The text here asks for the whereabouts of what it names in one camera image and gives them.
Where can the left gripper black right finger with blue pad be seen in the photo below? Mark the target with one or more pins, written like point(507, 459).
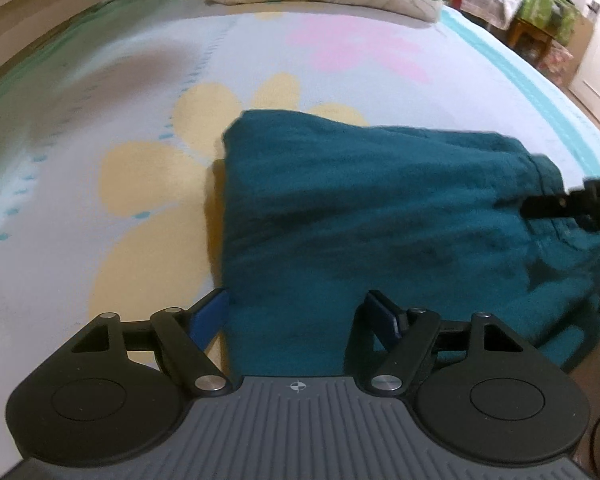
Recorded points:
point(476, 387)

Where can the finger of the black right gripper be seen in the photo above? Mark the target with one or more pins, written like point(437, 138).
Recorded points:
point(582, 205)

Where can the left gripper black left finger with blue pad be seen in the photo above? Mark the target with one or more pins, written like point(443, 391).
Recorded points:
point(116, 389)

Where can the teal pants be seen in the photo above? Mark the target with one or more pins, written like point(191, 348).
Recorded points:
point(318, 213)

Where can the wooden side table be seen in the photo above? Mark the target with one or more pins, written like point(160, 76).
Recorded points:
point(524, 34)

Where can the green patterned storage box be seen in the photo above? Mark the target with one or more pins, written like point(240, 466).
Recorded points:
point(555, 17)

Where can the floral light blue bedsheet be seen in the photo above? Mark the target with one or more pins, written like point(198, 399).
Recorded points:
point(108, 136)

